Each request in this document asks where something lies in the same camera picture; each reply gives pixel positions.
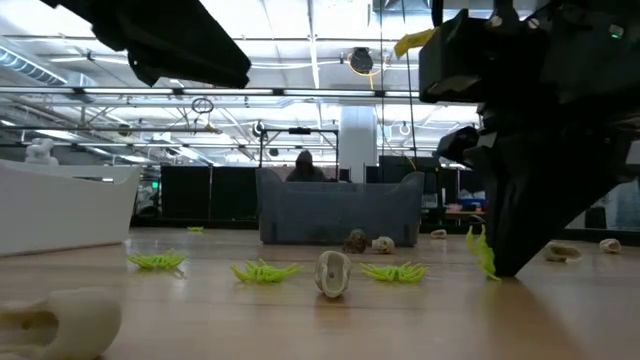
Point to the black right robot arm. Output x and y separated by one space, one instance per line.
630 10

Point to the person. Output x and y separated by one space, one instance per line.
305 170

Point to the neon green plastic spider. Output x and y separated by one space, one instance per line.
265 273
195 229
481 252
395 273
157 261

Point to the grey translucent plastic bin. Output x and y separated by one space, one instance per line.
330 212

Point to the white plastic bin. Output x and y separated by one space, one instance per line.
60 210

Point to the wooden background table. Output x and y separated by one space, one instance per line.
462 213

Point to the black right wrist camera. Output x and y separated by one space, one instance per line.
450 60

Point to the blue storage bin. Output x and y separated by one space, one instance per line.
470 204

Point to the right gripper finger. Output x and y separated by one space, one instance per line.
545 190

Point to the white robot figure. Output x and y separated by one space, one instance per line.
40 150

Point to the white building column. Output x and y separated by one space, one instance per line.
357 145

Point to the black background rig stand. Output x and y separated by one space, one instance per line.
300 131

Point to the beige plastic skull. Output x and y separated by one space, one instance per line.
332 274
75 320
439 234
610 245
562 252
382 245

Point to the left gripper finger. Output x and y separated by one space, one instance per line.
185 40

